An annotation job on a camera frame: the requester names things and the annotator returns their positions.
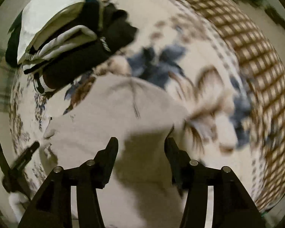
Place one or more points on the grey white folded garment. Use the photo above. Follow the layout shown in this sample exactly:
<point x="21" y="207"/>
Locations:
<point x="70" y="39"/>

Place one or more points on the white gloved left hand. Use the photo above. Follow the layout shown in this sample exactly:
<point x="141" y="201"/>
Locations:
<point x="17" y="201"/>

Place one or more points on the light grey garment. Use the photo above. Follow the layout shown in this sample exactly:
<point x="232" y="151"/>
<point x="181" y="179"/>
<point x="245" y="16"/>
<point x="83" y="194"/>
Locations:
<point x="140" y="115"/>

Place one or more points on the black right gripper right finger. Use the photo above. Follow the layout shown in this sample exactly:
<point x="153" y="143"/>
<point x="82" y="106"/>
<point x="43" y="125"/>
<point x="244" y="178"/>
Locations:
<point x="232" y="205"/>

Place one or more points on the floral blanket bedspread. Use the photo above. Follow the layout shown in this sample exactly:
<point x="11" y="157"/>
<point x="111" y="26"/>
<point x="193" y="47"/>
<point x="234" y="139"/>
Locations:
<point x="210" y="58"/>

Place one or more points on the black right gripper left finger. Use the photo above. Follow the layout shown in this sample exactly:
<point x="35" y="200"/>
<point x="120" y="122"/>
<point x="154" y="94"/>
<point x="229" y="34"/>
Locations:
<point x="51" y="205"/>

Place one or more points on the dark green pillow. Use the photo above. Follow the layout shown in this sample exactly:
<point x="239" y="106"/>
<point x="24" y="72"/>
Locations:
<point x="13" y="42"/>

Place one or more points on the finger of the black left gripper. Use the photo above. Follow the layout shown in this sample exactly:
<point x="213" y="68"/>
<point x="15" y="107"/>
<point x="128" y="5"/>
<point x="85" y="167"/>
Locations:
<point x="25" y="157"/>

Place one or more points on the black folded garment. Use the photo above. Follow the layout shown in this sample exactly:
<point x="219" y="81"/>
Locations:
<point x="66" y="67"/>

